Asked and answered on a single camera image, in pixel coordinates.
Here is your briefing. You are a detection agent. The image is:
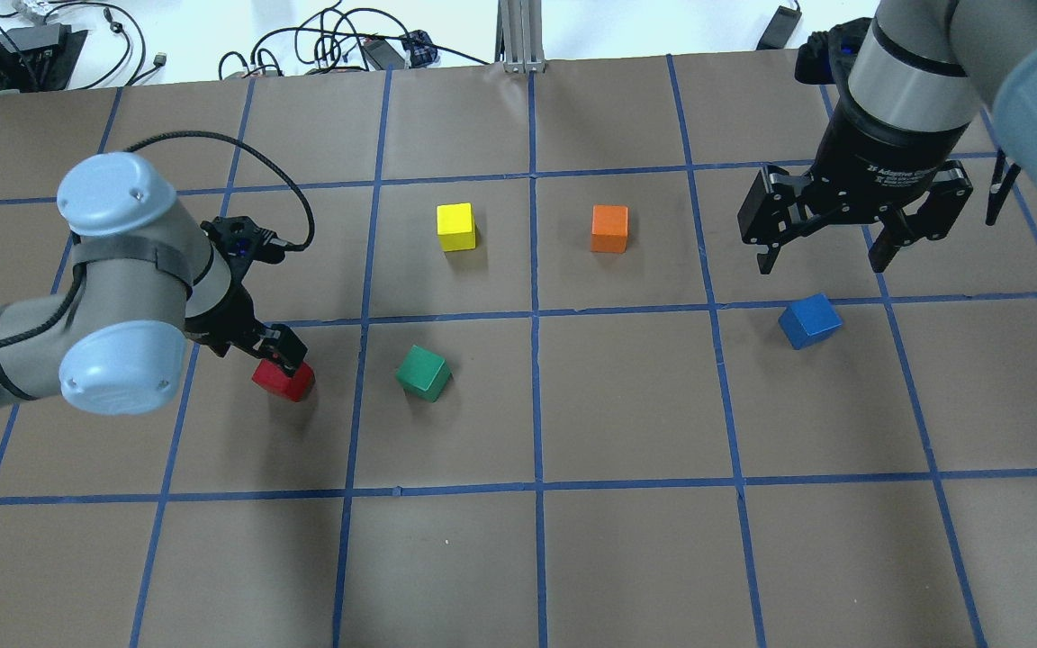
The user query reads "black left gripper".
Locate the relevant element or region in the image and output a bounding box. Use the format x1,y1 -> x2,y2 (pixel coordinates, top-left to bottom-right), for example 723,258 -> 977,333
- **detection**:
185,217 -> 306,377

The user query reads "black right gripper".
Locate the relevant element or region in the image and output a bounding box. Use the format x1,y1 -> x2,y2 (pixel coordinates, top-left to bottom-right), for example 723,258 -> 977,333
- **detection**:
737,98 -> 974,275

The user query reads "red wooden block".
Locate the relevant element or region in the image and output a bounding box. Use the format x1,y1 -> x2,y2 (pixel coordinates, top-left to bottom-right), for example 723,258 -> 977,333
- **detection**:
251,358 -> 316,402

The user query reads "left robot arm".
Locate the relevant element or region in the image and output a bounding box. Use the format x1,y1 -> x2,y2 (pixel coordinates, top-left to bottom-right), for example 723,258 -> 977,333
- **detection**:
0,151 -> 314,416

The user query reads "blue wooden block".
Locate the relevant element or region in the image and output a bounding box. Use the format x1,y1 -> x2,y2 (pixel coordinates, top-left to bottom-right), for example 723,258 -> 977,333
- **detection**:
778,292 -> 843,350

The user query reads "green wooden block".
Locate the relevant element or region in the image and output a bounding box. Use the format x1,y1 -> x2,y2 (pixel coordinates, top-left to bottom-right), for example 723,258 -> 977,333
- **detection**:
395,345 -> 452,403

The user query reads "yellow wooden block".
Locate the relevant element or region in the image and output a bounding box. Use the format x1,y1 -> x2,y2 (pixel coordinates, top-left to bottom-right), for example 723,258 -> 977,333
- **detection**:
436,202 -> 477,253

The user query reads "orange wooden block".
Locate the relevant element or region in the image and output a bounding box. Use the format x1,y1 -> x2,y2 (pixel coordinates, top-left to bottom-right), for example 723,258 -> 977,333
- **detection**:
590,204 -> 630,254

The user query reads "black power adapter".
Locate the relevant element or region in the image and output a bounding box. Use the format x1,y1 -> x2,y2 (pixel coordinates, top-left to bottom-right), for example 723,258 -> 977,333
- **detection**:
755,5 -> 802,50

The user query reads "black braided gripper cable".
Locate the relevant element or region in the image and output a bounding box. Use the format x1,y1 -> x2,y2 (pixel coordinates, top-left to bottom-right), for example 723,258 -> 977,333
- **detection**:
0,131 -> 316,365

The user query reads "black camera stand base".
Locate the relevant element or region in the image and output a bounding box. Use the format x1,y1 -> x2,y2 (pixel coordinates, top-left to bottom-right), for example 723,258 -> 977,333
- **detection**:
0,23 -> 89,92

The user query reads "aluminium frame post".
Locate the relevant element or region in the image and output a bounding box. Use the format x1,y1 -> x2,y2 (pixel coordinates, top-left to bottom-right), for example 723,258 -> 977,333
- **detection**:
495,0 -> 545,74

